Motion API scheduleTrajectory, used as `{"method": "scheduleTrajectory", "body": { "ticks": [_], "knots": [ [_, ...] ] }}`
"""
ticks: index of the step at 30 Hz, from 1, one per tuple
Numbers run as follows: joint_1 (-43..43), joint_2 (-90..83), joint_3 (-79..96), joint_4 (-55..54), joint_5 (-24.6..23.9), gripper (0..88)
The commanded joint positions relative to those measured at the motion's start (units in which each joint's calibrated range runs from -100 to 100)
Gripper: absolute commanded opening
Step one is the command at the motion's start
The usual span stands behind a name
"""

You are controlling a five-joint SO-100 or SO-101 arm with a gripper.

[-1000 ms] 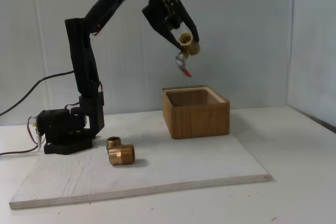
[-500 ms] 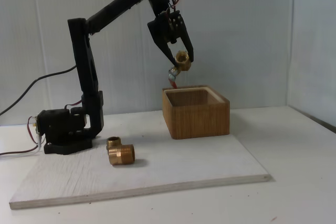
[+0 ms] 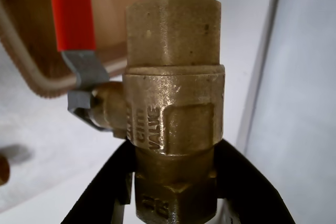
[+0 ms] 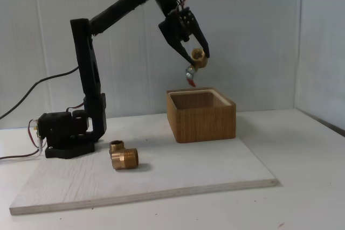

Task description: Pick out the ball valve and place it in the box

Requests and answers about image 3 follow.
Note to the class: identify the white plywood board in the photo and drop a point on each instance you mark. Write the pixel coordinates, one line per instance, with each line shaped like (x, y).
(52, 129)

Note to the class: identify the brown wooden box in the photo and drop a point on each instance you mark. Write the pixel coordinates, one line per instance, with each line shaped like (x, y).
(26, 11)

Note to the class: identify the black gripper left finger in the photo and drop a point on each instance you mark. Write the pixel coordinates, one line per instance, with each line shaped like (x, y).
(99, 195)

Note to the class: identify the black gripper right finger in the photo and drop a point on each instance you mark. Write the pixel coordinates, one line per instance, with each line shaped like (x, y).
(244, 195)

